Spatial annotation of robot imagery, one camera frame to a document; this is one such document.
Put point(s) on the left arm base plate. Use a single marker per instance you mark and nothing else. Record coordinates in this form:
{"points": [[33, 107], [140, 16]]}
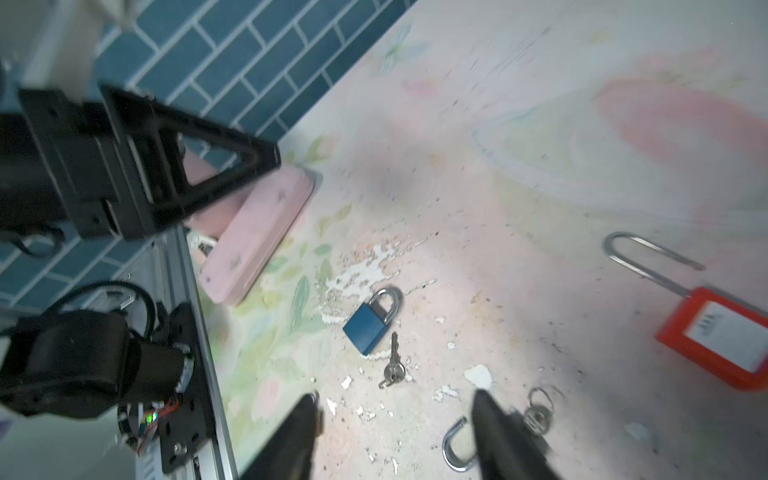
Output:
{"points": [[183, 432]]}

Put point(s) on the silver key of blue padlock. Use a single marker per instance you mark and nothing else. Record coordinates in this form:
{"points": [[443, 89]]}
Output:
{"points": [[394, 371]]}

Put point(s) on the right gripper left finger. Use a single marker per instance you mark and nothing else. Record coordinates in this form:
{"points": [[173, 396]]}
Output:
{"points": [[288, 454]]}

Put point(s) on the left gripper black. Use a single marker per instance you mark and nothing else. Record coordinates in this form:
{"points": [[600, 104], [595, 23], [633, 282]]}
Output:
{"points": [[133, 164]]}

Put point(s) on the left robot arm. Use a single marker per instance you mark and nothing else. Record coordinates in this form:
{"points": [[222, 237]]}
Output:
{"points": [[72, 363]]}

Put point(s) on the red padlock with key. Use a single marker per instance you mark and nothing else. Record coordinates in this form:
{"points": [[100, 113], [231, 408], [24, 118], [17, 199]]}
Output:
{"points": [[719, 332]]}

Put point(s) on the pink pencil case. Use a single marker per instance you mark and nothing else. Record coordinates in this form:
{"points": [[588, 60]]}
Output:
{"points": [[238, 234]]}

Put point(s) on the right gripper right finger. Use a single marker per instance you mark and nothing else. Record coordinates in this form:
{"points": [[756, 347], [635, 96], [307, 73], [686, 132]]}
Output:
{"points": [[504, 441]]}

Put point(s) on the black padlock with key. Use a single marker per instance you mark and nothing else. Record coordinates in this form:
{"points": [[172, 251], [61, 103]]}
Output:
{"points": [[534, 420]]}

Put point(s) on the blue padlock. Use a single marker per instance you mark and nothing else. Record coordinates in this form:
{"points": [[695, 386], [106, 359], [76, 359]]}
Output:
{"points": [[372, 319]]}

